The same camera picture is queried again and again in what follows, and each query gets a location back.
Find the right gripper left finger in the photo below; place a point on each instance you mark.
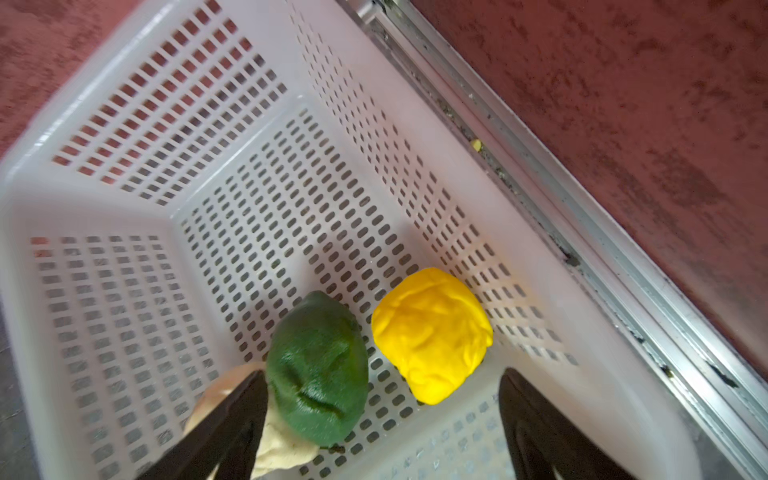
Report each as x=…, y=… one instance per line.
x=226, y=441

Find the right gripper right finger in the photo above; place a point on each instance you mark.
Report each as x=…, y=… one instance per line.
x=542, y=442

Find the beige fruit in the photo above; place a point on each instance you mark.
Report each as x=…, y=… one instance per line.
x=280, y=448

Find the dark green avocado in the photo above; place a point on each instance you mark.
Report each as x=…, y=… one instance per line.
x=317, y=369

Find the yellow fruit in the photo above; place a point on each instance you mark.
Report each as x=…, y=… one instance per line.
x=433, y=329

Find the white plastic basket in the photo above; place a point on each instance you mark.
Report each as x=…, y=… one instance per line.
x=213, y=164

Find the right aluminium corner post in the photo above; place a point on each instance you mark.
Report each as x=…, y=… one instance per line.
x=720, y=395

